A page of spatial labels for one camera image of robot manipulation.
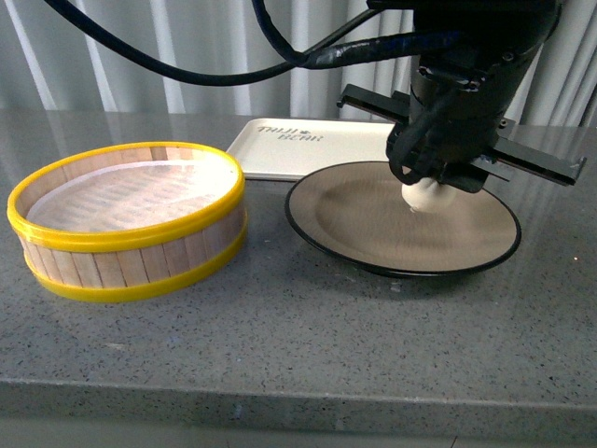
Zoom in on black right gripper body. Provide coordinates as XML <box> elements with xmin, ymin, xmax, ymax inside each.
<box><xmin>338</xmin><ymin>64</ymin><xmax>587</xmax><ymax>193</ymax></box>

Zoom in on white steamed bun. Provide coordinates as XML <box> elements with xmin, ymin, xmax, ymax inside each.
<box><xmin>401</xmin><ymin>178</ymin><xmax>457</xmax><ymax>213</ymax></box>

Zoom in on brown plate with black rim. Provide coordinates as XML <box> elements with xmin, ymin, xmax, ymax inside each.
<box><xmin>285</xmin><ymin>161</ymin><xmax>521</xmax><ymax>276</ymax></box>

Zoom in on cream rectangular bear tray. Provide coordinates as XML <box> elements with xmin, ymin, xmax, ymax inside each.
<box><xmin>228</xmin><ymin>119</ymin><xmax>394</xmax><ymax>181</ymax></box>

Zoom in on white steamer liner paper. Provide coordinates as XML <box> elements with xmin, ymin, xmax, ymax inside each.
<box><xmin>26</xmin><ymin>161</ymin><xmax>239</xmax><ymax>233</ymax></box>

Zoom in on yellow-rimmed wooden steamer basket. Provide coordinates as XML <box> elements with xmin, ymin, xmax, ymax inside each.
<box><xmin>7</xmin><ymin>142</ymin><xmax>248</xmax><ymax>302</ymax></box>

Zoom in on grey pleated curtain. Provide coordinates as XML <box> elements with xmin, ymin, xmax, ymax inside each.
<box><xmin>1</xmin><ymin>1</ymin><xmax>596</xmax><ymax>127</ymax></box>

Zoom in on black cable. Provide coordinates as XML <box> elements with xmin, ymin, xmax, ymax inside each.
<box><xmin>44</xmin><ymin>0</ymin><xmax>463</xmax><ymax>87</ymax></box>

